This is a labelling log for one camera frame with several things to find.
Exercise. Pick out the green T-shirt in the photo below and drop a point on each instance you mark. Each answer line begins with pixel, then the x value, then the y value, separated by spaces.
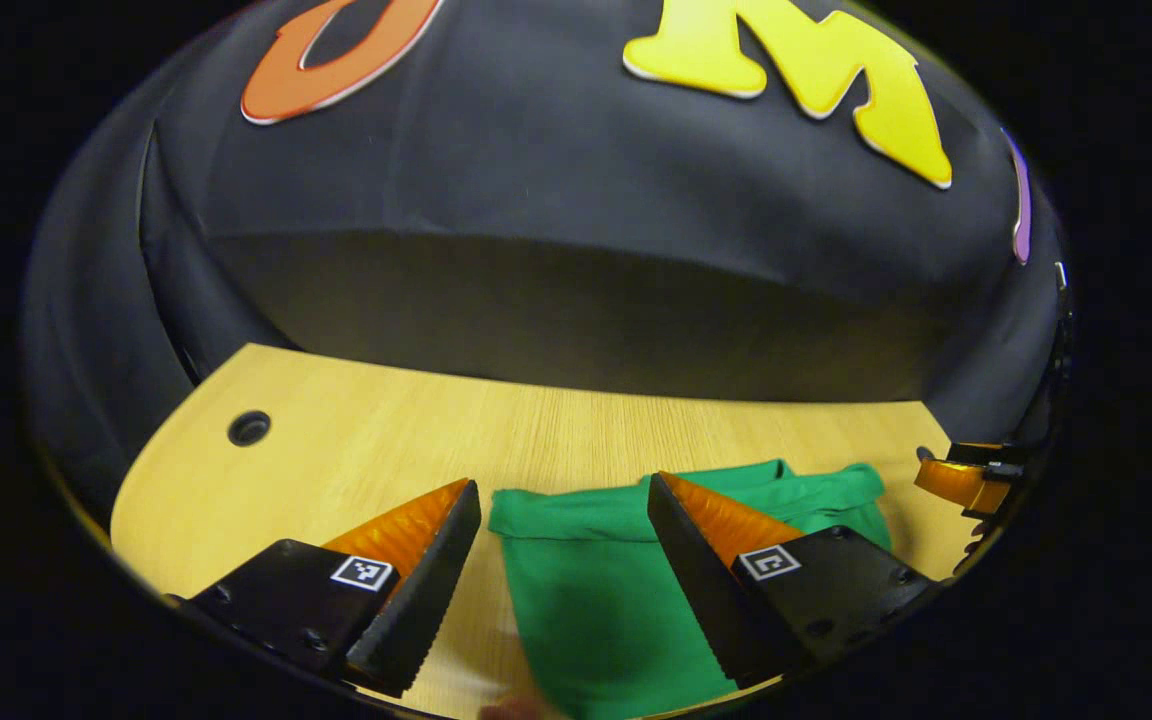
pixel 586 600

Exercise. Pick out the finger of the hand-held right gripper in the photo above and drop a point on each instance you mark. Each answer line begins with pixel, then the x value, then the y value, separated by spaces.
pixel 956 485
pixel 986 458

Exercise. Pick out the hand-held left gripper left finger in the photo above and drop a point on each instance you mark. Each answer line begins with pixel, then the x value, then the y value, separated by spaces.
pixel 426 600

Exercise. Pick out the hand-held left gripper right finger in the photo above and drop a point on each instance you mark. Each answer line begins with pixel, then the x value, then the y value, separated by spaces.
pixel 701 590

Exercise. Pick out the black backdrop cloth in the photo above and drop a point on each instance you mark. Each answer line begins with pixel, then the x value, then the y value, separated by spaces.
pixel 536 200

